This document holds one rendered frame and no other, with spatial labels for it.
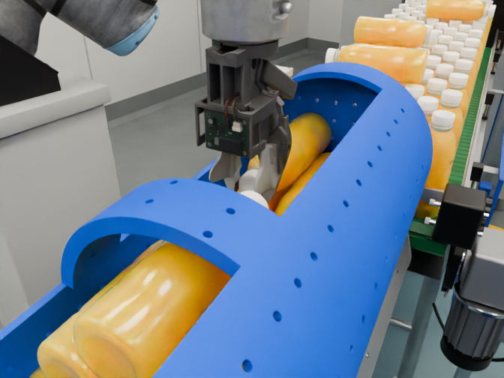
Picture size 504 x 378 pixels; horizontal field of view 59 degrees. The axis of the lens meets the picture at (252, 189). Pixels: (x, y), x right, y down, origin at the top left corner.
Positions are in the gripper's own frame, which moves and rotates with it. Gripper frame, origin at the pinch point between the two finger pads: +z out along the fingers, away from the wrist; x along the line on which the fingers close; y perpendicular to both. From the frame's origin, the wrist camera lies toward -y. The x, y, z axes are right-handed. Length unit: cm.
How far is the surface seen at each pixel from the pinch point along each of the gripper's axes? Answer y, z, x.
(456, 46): -95, 0, 16
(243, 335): 28.9, -9.4, 14.1
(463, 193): -32.0, 10.6, 26.1
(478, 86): -130, 20, 25
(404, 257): -26.9, 24.4, 19.4
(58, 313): 26.3, 2.3, -7.6
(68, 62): -175, 59, -235
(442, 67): -70, -1, 15
